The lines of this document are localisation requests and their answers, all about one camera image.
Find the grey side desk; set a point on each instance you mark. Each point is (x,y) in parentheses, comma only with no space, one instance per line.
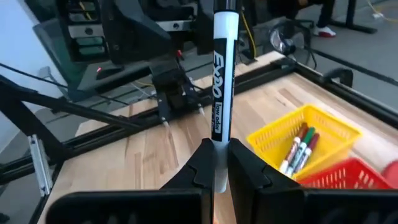
(49,56)

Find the person's leg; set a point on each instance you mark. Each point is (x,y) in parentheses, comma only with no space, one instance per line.
(326,12)

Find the black Expo marker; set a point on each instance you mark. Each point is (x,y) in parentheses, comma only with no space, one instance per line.
(224,77)

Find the silver metal bracket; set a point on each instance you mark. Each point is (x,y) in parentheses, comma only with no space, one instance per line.
(38,165)

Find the white and red shoe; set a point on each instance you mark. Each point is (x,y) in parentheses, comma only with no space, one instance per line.
(325,31)

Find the brown Expo marker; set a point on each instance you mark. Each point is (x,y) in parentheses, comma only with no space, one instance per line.
(295,146)

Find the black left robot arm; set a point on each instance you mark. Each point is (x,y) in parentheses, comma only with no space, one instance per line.
(174,90)

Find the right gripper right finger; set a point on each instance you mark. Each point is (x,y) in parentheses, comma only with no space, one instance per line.
(258,193)

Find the red plastic basket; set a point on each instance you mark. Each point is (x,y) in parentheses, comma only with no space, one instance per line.
(348,177)

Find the red Expo marker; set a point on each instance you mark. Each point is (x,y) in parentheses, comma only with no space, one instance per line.
(311,149)

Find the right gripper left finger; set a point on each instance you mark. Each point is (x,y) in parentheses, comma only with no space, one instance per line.
(192,186)

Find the yellow plastic basket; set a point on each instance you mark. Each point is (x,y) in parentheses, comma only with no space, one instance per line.
(270,140)

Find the black floor fan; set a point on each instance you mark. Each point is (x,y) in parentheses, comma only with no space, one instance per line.
(281,42)

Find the green Expo marker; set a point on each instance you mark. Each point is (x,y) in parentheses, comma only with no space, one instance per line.
(303,146)

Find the black aluminium table frame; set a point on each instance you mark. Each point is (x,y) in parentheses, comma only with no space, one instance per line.
(357,98)

